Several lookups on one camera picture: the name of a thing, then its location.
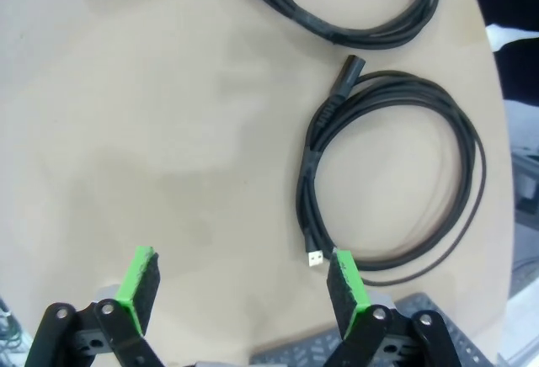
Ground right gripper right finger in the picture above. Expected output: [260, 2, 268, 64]
[319, 247, 462, 367]

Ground black USB cable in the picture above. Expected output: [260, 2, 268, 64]
[217, 0, 443, 51]
[296, 55, 488, 289]

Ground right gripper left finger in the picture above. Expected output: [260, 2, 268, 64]
[24, 245, 169, 367]

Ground grey plastic lattice basket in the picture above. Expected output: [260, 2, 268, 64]
[250, 290, 500, 367]

